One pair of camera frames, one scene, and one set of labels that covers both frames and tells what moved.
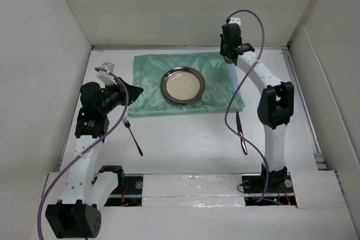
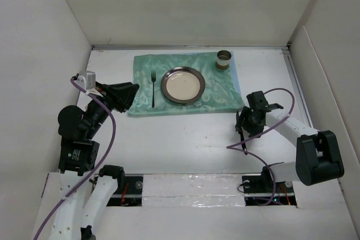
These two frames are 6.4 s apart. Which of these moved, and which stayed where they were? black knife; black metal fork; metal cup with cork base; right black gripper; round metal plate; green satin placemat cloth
Moved: black metal fork; metal cup with cork base; right black gripper
Stayed: round metal plate; green satin placemat cloth; black knife
